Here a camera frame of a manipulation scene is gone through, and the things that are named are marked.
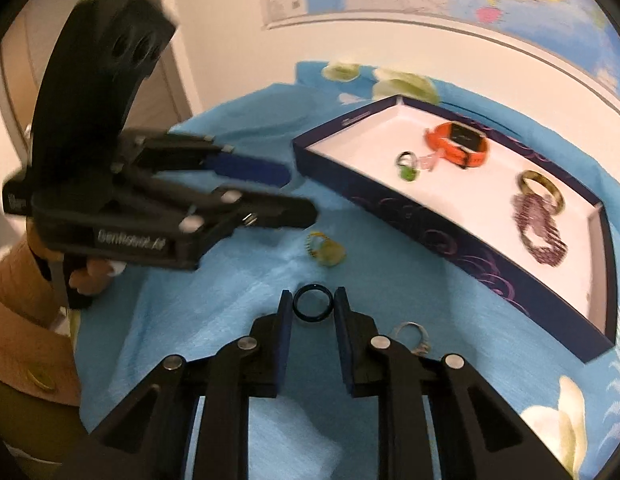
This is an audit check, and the left hand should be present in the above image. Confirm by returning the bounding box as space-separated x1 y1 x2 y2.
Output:
26 220 119 296

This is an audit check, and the yellow stone ring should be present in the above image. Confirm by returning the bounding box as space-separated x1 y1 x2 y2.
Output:
304 231 348 268

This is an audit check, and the purple beaded bracelet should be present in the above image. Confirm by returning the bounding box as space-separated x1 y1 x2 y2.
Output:
510 193 570 267

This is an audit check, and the wooden door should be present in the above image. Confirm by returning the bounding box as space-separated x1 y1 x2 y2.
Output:
0 0 192 158

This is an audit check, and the silver ring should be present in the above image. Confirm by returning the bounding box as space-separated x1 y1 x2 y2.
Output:
391 320 433 357

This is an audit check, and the blue floral bedsheet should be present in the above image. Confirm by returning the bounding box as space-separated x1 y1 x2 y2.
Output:
75 62 620 479

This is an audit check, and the green stone ring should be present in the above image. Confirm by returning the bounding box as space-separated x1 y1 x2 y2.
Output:
396 150 422 182

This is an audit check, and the orange smart watch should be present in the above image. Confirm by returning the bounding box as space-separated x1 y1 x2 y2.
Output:
424 122 490 169

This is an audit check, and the tortoiseshell bangle bracelet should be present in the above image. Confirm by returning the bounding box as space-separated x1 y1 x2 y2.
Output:
517 169 566 216

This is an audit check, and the black ring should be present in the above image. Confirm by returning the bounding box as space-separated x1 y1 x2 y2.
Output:
291 283 336 324

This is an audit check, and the pink heart ring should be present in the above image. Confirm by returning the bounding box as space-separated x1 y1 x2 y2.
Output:
418 148 449 172

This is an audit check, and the dark blue tray box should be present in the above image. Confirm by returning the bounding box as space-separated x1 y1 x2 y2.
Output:
293 96 618 362

